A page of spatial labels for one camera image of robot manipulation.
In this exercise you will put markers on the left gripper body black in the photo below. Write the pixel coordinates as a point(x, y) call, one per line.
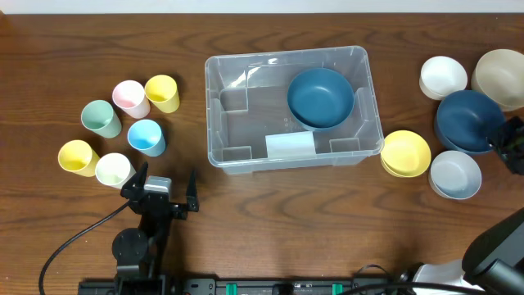
point(162, 203)

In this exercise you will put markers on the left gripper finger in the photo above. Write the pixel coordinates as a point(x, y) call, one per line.
point(133, 189)
point(191, 194)

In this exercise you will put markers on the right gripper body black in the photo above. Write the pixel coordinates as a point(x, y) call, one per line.
point(512, 140)

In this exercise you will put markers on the dark blue bowl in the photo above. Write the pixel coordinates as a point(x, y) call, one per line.
point(320, 99)
point(463, 120)

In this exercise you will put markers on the light grey-blue bowl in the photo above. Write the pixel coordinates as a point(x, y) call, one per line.
point(455, 175)

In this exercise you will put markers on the large beige bowl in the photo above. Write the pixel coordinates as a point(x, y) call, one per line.
point(499, 75)

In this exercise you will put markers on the small white bowl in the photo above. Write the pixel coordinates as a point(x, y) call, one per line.
point(440, 76)

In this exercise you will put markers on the yellow bowl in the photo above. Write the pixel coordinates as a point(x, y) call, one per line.
point(405, 154)

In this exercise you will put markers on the clear plastic storage bin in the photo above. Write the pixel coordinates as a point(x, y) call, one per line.
point(246, 99)

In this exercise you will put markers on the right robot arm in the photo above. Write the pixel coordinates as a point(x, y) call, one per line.
point(494, 261)

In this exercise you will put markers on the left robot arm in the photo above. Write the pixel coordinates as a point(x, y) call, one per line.
point(139, 251)

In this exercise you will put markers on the pale white-green plastic cup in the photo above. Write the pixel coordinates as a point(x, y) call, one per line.
point(114, 170)

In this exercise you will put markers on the blue plastic cup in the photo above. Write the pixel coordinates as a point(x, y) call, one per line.
point(147, 137)

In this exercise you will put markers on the yellow plastic cup lower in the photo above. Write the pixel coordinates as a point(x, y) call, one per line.
point(78, 157)

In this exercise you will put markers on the yellow plastic cup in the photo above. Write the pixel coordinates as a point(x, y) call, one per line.
point(162, 91)
point(78, 157)

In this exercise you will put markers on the green plastic cup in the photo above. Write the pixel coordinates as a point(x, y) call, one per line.
point(100, 117)

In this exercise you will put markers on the pink plastic cup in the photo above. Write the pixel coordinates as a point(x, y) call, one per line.
point(129, 96)

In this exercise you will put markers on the yellow plastic cup upper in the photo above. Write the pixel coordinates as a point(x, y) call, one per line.
point(162, 91)

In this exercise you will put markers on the white label on bin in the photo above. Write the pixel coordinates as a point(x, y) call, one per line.
point(298, 144)

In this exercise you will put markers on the silver camera on left gripper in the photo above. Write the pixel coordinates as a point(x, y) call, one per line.
point(158, 184)

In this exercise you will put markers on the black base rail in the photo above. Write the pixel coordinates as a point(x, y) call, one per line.
point(209, 286)

